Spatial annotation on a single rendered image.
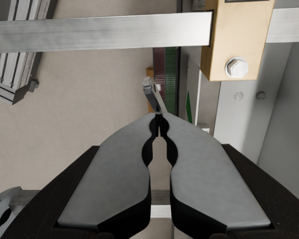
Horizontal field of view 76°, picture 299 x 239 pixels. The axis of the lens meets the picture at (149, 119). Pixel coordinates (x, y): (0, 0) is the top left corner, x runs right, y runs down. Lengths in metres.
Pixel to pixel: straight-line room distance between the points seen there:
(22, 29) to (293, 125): 0.48
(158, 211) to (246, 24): 0.27
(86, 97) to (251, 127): 0.92
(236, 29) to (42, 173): 1.64
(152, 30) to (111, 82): 0.94
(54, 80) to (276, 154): 1.10
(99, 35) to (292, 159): 0.44
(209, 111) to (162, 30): 0.23
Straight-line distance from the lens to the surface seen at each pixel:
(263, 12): 0.22
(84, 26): 0.22
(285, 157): 0.53
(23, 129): 1.52
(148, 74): 1.02
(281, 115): 0.53
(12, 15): 0.99
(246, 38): 0.22
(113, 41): 0.21
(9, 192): 0.40
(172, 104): 0.38
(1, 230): 0.40
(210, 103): 0.40
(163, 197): 0.32
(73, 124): 1.33
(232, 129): 0.54
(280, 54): 0.51
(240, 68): 0.21
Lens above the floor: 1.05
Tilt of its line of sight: 61 degrees down
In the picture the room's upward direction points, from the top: 176 degrees counter-clockwise
